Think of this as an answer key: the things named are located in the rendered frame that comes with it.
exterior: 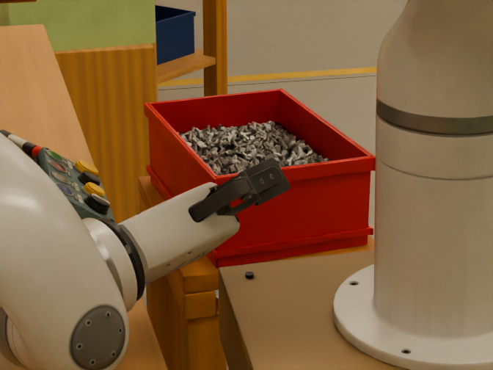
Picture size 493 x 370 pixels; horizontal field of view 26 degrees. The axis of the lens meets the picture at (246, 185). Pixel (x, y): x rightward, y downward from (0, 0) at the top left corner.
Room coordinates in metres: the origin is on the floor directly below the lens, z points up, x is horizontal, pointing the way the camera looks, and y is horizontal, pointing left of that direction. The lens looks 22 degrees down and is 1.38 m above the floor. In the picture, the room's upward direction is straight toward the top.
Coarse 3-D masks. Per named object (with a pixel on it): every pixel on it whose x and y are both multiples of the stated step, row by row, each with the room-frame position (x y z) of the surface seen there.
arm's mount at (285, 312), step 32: (320, 256) 0.93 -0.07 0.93; (352, 256) 0.93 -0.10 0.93; (224, 288) 0.87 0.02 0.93; (256, 288) 0.87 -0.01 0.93; (288, 288) 0.87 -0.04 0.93; (320, 288) 0.86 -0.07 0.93; (224, 320) 0.88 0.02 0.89; (256, 320) 0.81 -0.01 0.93; (288, 320) 0.81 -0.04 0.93; (320, 320) 0.81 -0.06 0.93; (224, 352) 0.88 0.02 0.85; (256, 352) 0.76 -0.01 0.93; (288, 352) 0.76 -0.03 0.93; (320, 352) 0.75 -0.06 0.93; (352, 352) 0.75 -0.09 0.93
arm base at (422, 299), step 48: (384, 144) 0.79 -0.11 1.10; (432, 144) 0.75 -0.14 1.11; (480, 144) 0.75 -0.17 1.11; (384, 192) 0.79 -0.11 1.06; (432, 192) 0.75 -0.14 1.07; (480, 192) 0.75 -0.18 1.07; (384, 240) 0.79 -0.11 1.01; (432, 240) 0.75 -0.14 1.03; (480, 240) 0.75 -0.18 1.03; (384, 288) 0.78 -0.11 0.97; (432, 288) 0.75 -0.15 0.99; (480, 288) 0.75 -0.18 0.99; (384, 336) 0.76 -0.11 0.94; (432, 336) 0.75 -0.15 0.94; (480, 336) 0.75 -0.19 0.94
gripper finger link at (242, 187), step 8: (232, 184) 0.79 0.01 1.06; (240, 184) 0.80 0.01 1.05; (248, 184) 0.82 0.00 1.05; (216, 192) 0.80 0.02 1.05; (224, 192) 0.79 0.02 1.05; (232, 192) 0.79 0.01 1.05; (240, 192) 0.79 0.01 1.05; (208, 200) 0.80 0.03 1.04; (216, 200) 0.79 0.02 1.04; (224, 200) 0.79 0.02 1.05; (232, 200) 0.80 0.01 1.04; (192, 208) 0.80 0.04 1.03; (200, 208) 0.80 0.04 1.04; (208, 208) 0.80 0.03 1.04; (216, 208) 0.79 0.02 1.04; (192, 216) 0.80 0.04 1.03; (200, 216) 0.80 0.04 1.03
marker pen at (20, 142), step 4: (4, 132) 1.34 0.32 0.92; (8, 132) 1.34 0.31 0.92; (8, 136) 1.32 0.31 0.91; (12, 136) 1.32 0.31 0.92; (16, 136) 1.32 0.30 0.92; (12, 140) 1.31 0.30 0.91; (16, 140) 1.31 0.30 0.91; (20, 140) 1.31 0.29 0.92; (24, 140) 1.30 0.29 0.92; (16, 144) 1.30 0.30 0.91; (20, 144) 1.30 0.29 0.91; (24, 144) 1.29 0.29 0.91; (28, 144) 1.29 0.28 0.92; (32, 144) 1.29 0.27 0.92; (24, 148) 1.29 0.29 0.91; (28, 148) 1.28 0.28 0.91; (32, 148) 1.28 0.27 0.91; (36, 148) 1.27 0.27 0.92; (40, 148) 1.27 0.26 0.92; (28, 152) 1.28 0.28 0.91; (32, 152) 1.27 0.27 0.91; (36, 152) 1.27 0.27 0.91
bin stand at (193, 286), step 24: (144, 192) 1.42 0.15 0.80; (192, 264) 1.18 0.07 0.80; (168, 288) 1.43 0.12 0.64; (192, 288) 1.15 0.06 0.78; (216, 288) 1.15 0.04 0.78; (168, 312) 1.43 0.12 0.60; (192, 312) 1.15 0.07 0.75; (216, 312) 1.17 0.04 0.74; (168, 336) 1.43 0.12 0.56; (192, 336) 1.15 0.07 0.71; (216, 336) 1.16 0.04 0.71; (168, 360) 1.43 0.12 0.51; (192, 360) 1.15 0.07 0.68; (216, 360) 1.16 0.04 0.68
